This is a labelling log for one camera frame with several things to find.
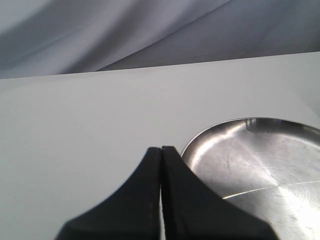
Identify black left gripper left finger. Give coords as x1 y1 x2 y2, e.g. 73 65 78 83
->
56 147 161 240

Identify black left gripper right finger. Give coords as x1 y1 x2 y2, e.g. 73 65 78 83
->
161 146 278 240

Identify round stainless steel plate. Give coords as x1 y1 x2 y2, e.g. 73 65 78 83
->
181 117 320 240

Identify white backdrop curtain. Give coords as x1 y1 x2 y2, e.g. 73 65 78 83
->
0 0 320 79

